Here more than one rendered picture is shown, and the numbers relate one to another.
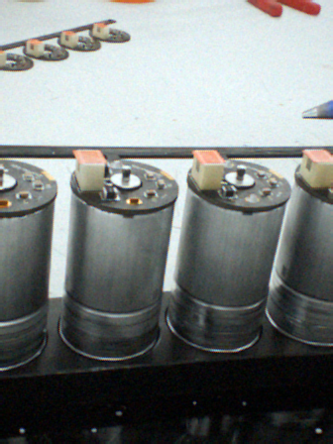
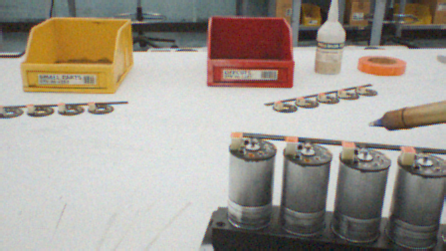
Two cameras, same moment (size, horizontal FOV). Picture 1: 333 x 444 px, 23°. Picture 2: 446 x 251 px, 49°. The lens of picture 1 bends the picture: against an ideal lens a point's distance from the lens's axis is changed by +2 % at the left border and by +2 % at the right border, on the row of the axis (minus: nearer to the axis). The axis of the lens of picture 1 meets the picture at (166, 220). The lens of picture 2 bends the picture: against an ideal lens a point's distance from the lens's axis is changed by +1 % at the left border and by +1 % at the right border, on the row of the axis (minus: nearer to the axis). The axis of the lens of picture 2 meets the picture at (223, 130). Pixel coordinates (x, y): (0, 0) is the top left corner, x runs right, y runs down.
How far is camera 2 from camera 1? 0.08 m
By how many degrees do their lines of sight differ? 26
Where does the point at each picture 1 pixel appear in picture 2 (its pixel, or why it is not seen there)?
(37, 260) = (264, 181)
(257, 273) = (369, 203)
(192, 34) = (416, 93)
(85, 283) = (286, 196)
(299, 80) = not seen: outside the picture
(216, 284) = (348, 206)
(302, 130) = not seen: outside the picture
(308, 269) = (401, 205)
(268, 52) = not seen: outside the picture
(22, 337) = (257, 215)
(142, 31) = (386, 90)
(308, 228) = (400, 184)
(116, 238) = (298, 176)
